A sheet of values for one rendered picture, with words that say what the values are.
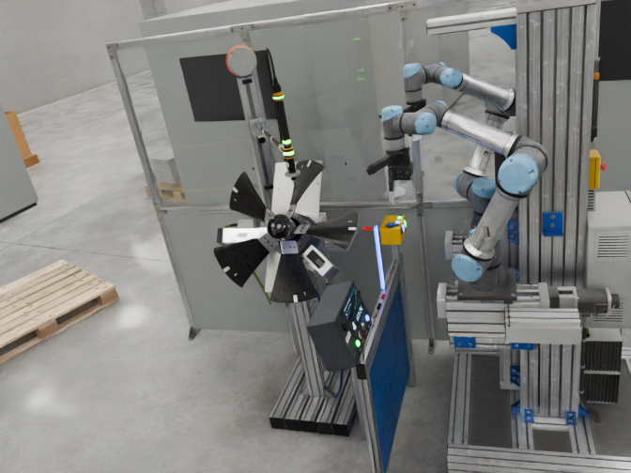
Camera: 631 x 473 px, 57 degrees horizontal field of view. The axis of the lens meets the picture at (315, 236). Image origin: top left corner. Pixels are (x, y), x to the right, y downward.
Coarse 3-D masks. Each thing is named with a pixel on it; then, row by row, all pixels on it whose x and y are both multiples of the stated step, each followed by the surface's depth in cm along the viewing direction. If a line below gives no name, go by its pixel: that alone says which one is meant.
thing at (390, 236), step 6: (390, 216) 298; (396, 216) 296; (402, 216) 295; (384, 222) 292; (402, 222) 290; (384, 228) 286; (390, 228) 285; (396, 228) 284; (384, 234) 287; (390, 234) 286; (396, 234) 285; (384, 240) 289; (390, 240) 288; (396, 240) 287; (402, 240) 289
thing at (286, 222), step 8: (280, 216) 272; (272, 224) 272; (288, 224) 269; (296, 224) 280; (272, 232) 272; (280, 232) 270; (288, 232) 269; (280, 240) 273; (288, 240) 275; (296, 240) 278
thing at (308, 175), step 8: (304, 160) 283; (312, 160) 278; (296, 168) 287; (304, 168) 280; (312, 168) 275; (320, 168) 271; (296, 176) 285; (304, 176) 277; (312, 176) 272; (296, 184) 282; (304, 184) 274; (296, 192) 278; (296, 200) 275
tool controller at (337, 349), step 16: (336, 288) 209; (352, 288) 207; (320, 304) 203; (336, 304) 198; (352, 304) 203; (320, 320) 192; (336, 320) 189; (320, 336) 192; (336, 336) 190; (352, 336) 197; (320, 352) 195; (336, 352) 193; (352, 352) 194; (336, 368) 197
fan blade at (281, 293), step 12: (288, 264) 270; (300, 264) 273; (276, 276) 267; (288, 276) 268; (300, 276) 271; (276, 288) 266; (288, 288) 267; (300, 288) 269; (312, 288) 271; (276, 300) 265; (288, 300) 266; (300, 300) 268
